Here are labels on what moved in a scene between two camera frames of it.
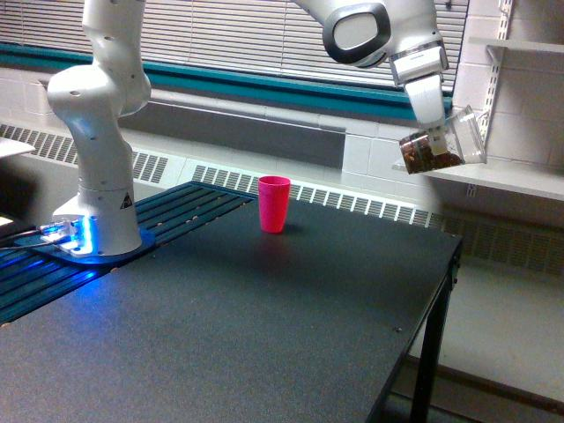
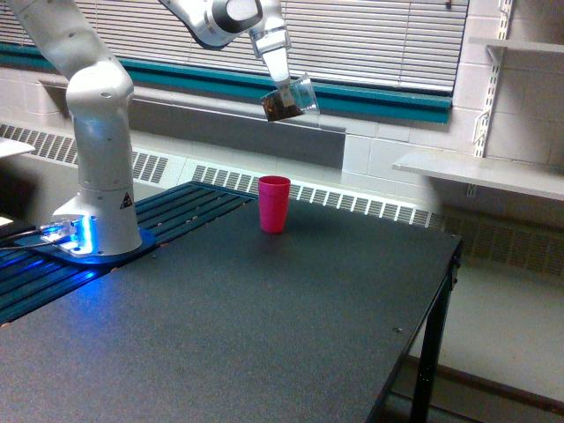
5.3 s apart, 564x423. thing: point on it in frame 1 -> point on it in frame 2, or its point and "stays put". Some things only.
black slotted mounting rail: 27,279 stays put
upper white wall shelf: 514,44 stays put
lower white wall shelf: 537,179 stays put
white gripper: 420,70 -> 271,42
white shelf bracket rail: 495,55 stays put
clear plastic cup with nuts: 457,143 -> 291,100
